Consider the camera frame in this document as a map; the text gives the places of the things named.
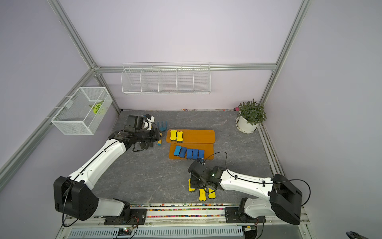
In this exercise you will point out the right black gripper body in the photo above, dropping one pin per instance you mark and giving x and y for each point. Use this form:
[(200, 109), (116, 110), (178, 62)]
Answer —
[(199, 183)]

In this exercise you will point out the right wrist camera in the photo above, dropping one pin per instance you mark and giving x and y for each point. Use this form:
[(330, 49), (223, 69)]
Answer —
[(202, 161)]

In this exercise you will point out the blue eraser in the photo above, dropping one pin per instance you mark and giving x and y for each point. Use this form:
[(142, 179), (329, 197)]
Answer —
[(177, 150), (183, 152), (201, 154), (189, 154), (195, 154)]

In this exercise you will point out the orange wooden two-tier shelf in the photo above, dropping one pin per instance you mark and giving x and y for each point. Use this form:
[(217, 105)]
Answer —
[(201, 139)]

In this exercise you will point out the white vented cable duct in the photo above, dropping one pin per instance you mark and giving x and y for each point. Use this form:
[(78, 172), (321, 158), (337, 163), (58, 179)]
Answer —
[(161, 232)]

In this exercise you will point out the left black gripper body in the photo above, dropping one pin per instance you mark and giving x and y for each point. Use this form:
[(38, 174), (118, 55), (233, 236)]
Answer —
[(146, 136)]

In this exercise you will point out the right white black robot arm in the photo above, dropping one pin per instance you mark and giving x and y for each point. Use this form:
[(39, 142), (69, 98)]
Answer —
[(274, 196)]

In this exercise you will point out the yellow eraser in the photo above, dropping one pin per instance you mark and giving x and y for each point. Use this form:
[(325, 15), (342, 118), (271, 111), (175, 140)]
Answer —
[(180, 136), (202, 195), (211, 194), (173, 135), (191, 189)]

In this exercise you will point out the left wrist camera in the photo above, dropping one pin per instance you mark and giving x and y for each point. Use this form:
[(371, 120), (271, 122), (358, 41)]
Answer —
[(148, 120)]

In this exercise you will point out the white wire wall shelf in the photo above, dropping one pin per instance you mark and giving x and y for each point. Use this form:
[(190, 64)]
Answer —
[(166, 78)]

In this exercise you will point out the aluminium rail frame front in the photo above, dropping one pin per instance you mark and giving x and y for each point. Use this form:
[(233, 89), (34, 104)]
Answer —
[(173, 215)]

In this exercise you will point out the green item in basket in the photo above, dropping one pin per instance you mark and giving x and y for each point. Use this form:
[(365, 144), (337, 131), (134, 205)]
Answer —
[(97, 108)]

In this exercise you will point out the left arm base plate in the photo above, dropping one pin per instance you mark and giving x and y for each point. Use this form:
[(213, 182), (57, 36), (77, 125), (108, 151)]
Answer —
[(131, 216)]

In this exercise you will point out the potted green plant white pot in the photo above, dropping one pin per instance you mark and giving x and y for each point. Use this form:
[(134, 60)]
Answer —
[(250, 115)]

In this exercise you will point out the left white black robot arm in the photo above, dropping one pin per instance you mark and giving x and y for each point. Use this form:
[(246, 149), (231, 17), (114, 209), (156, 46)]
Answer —
[(73, 194)]

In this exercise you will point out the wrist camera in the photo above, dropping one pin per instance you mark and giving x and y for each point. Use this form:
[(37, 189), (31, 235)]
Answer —
[(148, 120), (202, 161)]

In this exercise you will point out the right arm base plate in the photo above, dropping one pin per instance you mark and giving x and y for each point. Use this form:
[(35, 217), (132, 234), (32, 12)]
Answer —
[(234, 216)]

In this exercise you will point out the yellow black garden gloves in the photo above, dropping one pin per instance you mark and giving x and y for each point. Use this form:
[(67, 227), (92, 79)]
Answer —
[(145, 145)]

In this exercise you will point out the blue garden hand rake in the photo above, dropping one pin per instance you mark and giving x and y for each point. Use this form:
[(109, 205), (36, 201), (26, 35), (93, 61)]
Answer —
[(162, 128)]

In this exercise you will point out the white mesh wall basket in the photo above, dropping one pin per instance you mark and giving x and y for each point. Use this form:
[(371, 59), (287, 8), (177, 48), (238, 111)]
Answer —
[(76, 117)]

